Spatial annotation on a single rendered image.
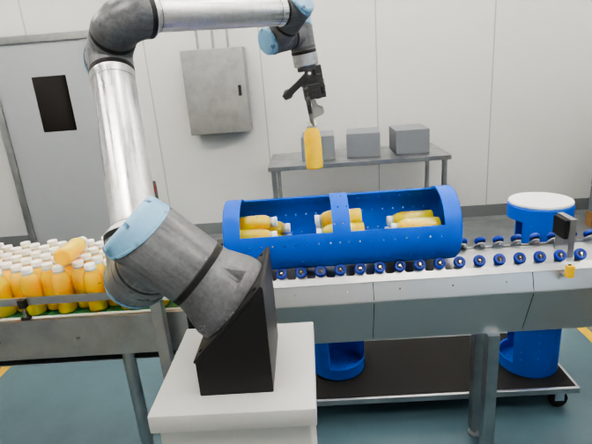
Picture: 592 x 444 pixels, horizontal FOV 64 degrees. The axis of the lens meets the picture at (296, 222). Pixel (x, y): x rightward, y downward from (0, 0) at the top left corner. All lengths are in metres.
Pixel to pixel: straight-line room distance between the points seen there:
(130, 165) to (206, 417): 0.59
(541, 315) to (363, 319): 0.70
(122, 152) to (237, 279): 0.45
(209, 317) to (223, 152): 4.26
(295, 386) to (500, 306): 1.18
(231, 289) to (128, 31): 0.70
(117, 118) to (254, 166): 3.93
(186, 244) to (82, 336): 1.10
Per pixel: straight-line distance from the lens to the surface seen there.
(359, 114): 5.04
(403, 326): 1.98
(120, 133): 1.23
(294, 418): 0.96
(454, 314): 1.98
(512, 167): 5.55
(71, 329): 1.97
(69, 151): 5.59
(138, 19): 1.30
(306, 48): 1.76
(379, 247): 1.76
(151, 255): 0.92
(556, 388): 2.72
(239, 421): 0.97
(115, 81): 1.31
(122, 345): 1.94
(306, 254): 1.75
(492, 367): 2.18
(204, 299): 0.93
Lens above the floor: 1.70
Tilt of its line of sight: 18 degrees down
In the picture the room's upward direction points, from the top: 5 degrees counter-clockwise
